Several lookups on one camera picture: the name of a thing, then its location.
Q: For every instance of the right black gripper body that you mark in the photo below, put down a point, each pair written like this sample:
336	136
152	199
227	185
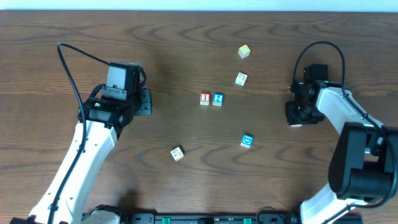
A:
292	113

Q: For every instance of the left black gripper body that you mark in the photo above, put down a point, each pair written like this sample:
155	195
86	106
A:
146	101

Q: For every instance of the red letter I block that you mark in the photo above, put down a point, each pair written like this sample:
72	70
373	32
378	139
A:
205	99

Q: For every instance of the plain engraved wooden block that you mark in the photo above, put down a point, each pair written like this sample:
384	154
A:
241	79

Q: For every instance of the blue number 2 block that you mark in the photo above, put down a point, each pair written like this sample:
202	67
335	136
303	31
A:
218	99

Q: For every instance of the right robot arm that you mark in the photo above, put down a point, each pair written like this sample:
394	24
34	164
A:
363	169

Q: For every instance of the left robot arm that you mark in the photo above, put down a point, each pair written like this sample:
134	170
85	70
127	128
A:
109	108

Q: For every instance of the blue picture wooden block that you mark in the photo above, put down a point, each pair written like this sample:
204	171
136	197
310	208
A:
246	141

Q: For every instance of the plain tilted wooden block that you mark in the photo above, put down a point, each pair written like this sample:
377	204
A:
177	153

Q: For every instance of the yellow top wooden block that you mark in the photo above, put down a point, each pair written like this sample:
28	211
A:
244	51

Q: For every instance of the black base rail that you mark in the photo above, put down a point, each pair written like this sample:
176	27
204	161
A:
217	218

